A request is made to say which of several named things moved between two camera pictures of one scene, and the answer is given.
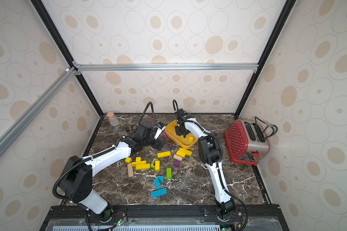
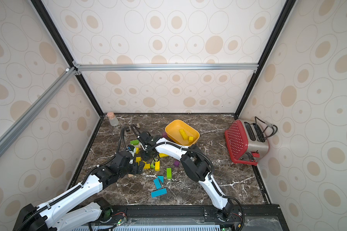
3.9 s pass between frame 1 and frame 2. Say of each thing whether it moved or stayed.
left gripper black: moved
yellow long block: stayed
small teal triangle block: stayed
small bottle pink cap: stayed
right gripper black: moved
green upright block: stayed
